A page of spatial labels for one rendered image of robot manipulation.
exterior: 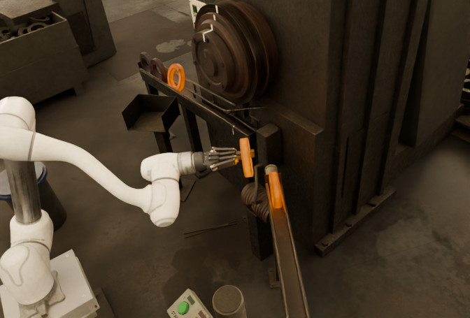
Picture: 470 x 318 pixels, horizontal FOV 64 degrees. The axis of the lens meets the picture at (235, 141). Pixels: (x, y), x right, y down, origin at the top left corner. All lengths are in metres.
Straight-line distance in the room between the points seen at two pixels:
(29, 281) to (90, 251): 0.87
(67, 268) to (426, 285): 1.78
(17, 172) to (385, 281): 1.82
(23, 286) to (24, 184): 0.40
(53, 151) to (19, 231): 0.54
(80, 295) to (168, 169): 0.72
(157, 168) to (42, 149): 0.40
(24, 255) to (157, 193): 0.61
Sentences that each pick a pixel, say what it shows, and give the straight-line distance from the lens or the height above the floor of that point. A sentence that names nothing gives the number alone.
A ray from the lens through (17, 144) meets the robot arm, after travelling 1.41.
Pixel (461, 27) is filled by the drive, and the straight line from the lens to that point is 2.34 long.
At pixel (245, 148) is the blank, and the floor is 0.98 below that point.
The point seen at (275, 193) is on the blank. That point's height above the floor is 0.75.
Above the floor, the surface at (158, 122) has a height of 0.60.
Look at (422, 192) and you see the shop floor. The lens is 2.70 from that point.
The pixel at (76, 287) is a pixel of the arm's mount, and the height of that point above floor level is 0.44.
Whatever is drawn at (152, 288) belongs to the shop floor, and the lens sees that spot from 2.28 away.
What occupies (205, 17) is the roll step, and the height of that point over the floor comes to 1.28.
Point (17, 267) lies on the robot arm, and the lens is 1.74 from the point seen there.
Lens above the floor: 1.89
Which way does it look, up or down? 39 degrees down
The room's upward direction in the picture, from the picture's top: 8 degrees counter-clockwise
